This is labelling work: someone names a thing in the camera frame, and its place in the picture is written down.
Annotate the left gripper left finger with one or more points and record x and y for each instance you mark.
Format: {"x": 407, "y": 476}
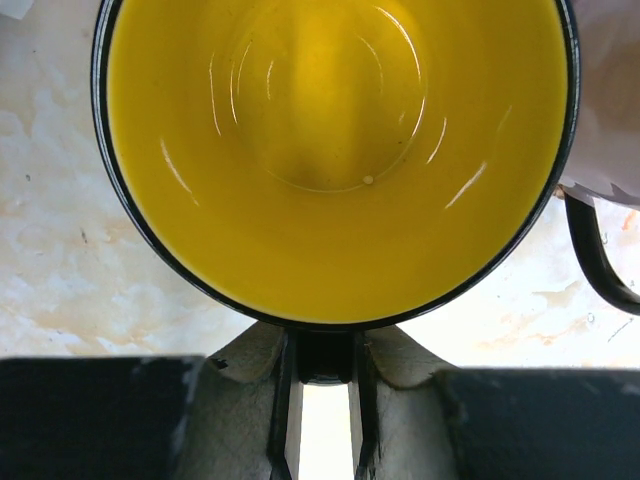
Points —
{"x": 144, "y": 417}

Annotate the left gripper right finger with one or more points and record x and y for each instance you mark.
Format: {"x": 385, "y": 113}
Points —
{"x": 415, "y": 416}

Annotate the yellow glass mug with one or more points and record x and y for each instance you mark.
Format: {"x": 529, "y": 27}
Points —
{"x": 332, "y": 167}

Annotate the purple glass mug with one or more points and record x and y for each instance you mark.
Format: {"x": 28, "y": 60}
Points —
{"x": 604, "y": 159}

